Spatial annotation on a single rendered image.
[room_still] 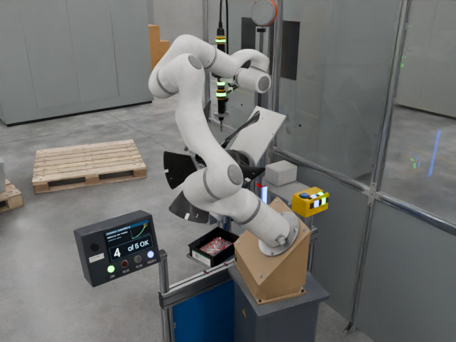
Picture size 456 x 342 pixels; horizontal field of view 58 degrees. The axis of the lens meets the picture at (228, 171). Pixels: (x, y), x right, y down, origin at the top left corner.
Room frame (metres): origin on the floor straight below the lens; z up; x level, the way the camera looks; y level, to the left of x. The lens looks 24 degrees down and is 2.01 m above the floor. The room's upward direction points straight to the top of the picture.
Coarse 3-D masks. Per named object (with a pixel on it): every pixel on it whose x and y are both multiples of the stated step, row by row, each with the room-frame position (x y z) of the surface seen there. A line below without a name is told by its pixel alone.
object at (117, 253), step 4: (120, 244) 1.21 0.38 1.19; (112, 248) 1.20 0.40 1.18; (116, 248) 1.20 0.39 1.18; (120, 248) 1.21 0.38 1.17; (112, 252) 1.19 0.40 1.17; (116, 252) 1.20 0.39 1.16; (120, 252) 1.21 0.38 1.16; (112, 256) 1.19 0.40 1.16; (116, 256) 1.19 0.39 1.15; (120, 256) 1.20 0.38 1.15; (124, 256) 1.21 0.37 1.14; (112, 260) 1.18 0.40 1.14
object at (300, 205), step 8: (304, 192) 1.85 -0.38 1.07; (312, 192) 1.85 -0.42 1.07; (296, 200) 1.80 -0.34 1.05; (304, 200) 1.76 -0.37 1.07; (312, 200) 1.77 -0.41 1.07; (296, 208) 1.80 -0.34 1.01; (304, 208) 1.75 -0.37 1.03; (312, 208) 1.77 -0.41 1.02; (320, 208) 1.80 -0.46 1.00; (304, 216) 1.75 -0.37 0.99
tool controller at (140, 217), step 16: (96, 224) 1.27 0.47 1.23; (112, 224) 1.25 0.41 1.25; (128, 224) 1.25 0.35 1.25; (144, 224) 1.28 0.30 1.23; (80, 240) 1.17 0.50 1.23; (96, 240) 1.18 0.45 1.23; (112, 240) 1.21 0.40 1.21; (128, 240) 1.23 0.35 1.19; (144, 240) 1.26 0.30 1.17; (80, 256) 1.21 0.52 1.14; (96, 256) 1.16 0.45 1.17; (128, 256) 1.22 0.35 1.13; (144, 256) 1.24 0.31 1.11; (96, 272) 1.14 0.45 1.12; (112, 272) 1.17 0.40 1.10; (128, 272) 1.20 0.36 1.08
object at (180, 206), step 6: (180, 192) 1.92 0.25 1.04; (180, 198) 1.90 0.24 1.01; (174, 204) 1.88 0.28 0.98; (180, 204) 1.87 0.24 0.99; (186, 204) 1.87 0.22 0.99; (174, 210) 1.86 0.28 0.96; (180, 210) 1.85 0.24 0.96; (186, 210) 1.85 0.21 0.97; (192, 210) 1.84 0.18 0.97; (198, 210) 1.84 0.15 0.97; (204, 210) 1.84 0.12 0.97; (180, 216) 1.83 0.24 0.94; (192, 216) 1.82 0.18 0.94; (204, 216) 1.82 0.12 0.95; (198, 222) 1.80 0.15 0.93; (204, 222) 1.80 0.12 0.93
